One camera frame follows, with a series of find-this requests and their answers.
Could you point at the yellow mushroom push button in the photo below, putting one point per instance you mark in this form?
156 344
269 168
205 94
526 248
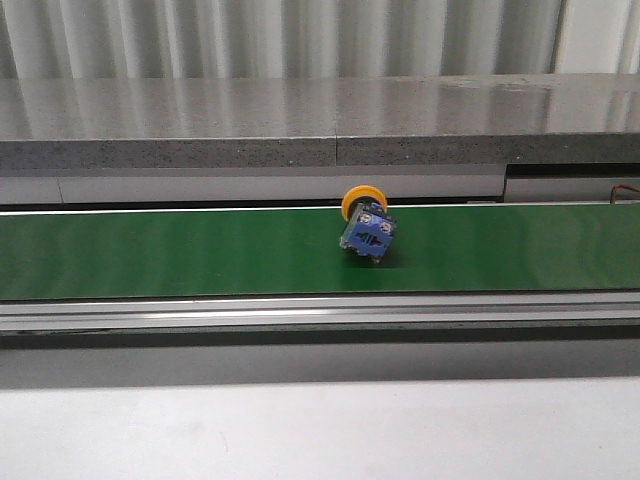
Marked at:
369 229

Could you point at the grey stone shelf slab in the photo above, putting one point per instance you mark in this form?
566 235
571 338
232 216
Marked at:
92 124

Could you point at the green conveyor belt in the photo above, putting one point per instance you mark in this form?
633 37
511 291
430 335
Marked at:
185 253

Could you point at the white pleated curtain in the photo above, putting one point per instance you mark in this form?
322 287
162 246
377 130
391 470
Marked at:
315 39

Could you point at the aluminium conveyor front rail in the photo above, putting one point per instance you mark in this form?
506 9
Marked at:
321 319

